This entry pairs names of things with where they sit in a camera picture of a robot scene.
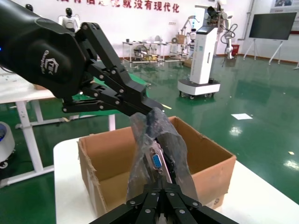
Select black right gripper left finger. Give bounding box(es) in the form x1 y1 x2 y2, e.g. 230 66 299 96
88 185 164 224

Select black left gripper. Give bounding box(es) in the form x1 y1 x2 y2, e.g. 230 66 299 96
0 0 164 117

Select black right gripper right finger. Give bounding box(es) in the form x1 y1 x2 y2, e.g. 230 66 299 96
162 185 240 224

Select graphics card with silver bracket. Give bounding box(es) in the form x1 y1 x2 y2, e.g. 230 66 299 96
146 137 178 187

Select dark antistatic bubble bag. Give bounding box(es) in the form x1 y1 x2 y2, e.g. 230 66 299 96
126 108 199 206

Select white cylindrical robot base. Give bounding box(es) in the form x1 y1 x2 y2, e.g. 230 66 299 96
0 121 16 168

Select brown cardboard box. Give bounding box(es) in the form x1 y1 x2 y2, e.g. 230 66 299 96
77 116 236 217

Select cluttered workbench rack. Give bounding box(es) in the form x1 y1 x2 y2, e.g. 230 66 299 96
122 41 190 68

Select white workbench table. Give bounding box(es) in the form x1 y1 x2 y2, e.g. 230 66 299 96
0 70 116 187

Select white kiosk mobile robot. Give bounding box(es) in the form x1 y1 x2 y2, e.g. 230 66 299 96
177 25 221 100

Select small white humanoid robot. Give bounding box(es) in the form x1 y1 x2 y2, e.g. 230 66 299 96
188 29 199 58

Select black screen on white stand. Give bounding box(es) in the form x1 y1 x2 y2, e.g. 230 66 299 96
242 12 298 65

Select wall poster board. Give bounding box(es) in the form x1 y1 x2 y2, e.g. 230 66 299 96
270 0 299 14

